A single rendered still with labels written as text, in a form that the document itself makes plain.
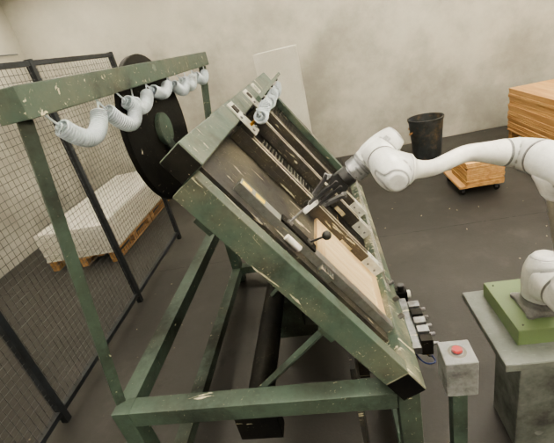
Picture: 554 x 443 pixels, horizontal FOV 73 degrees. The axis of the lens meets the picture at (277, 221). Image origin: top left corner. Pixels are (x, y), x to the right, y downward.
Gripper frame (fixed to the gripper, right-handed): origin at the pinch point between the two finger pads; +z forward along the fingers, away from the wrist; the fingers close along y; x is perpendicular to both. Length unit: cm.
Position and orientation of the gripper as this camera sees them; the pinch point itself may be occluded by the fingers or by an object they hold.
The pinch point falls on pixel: (310, 206)
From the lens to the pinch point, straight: 147.6
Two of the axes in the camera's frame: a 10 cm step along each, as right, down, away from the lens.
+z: -7.1, 6.0, 3.7
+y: 7.0, 6.6, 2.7
